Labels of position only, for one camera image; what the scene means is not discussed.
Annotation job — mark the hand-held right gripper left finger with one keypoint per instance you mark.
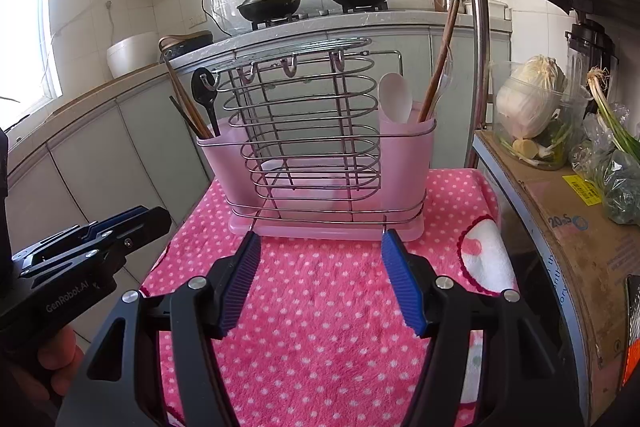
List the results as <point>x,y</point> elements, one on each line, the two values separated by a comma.
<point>240,287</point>

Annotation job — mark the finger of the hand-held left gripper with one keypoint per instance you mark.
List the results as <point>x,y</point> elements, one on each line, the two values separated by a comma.
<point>150,224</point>
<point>117,222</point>

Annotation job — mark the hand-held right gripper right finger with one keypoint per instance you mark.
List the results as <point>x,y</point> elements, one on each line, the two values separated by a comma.
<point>400,277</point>

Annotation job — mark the dark brown chopstick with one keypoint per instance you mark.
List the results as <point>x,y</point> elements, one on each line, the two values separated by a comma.
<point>182,114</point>

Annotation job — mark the light wooden chopstick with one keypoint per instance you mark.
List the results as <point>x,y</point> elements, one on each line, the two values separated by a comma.
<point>183,94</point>
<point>193,107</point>

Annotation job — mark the black spoon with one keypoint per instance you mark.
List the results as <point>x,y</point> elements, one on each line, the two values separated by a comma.
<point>202,87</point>

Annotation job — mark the white plastic spoon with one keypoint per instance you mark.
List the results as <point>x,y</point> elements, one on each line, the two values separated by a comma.
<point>395,99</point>

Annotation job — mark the clear plastic spoon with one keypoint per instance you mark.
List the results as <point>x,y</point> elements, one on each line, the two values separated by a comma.
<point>446,74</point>

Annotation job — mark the person's left hand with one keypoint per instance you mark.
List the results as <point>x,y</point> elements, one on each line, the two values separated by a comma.
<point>57,364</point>

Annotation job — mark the pink polka-dot blanket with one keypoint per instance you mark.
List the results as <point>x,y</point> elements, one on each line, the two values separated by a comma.
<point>320,307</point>

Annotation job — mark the white pot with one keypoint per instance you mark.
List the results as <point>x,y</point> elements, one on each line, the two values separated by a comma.
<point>132,54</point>

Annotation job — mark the window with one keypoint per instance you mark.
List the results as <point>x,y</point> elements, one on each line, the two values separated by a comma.
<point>35,32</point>

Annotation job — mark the napa cabbage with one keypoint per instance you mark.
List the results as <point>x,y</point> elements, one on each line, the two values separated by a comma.
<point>527,102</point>

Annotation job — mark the clear plastic container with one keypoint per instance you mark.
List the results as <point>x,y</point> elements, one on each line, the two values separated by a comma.
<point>570,117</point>

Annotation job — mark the plastic bag of greens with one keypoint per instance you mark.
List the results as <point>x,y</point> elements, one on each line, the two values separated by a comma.
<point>620,192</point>

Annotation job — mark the orange black packet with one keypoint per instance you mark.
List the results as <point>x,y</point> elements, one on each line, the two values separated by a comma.
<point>631,357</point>

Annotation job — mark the black wok with lid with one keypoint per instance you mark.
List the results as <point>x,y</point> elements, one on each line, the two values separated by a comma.
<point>265,4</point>

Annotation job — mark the green onions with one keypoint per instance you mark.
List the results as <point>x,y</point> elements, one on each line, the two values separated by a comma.
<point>607,107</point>

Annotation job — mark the gas stove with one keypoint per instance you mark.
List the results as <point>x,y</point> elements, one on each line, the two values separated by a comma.
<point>320,13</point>

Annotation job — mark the blender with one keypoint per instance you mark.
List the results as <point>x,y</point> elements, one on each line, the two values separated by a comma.
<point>590,42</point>

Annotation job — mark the white wall outlet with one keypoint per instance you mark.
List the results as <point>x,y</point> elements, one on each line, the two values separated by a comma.
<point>198,21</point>

